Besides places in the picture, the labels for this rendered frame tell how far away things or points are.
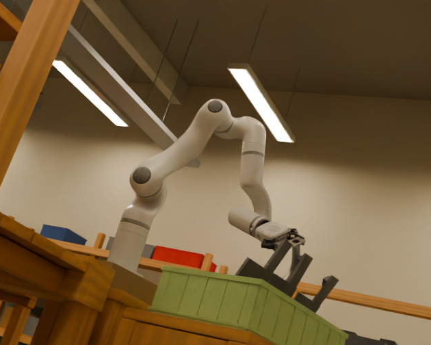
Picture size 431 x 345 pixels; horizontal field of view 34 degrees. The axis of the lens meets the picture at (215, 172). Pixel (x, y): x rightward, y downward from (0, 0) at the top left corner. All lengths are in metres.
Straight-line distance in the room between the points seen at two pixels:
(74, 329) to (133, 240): 0.49
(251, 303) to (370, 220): 5.82
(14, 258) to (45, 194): 7.82
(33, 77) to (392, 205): 6.22
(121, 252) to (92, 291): 0.35
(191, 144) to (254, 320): 0.88
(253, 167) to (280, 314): 0.67
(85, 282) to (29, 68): 0.71
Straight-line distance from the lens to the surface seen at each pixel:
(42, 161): 10.31
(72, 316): 2.36
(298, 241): 2.48
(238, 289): 2.18
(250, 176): 2.66
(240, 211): 2.64
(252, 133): 2.73
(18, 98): 2.03
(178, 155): 2.74
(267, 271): 2.33
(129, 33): 8.45
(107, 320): 2.48
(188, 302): 2.28
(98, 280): 2.37
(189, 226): 8.60
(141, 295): 2.66
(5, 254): 2.17
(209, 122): 2.72
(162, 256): 7.94
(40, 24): 2.11
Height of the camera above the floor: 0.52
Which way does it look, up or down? 19 degrees up
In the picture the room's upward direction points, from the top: 18 degrees clockwise
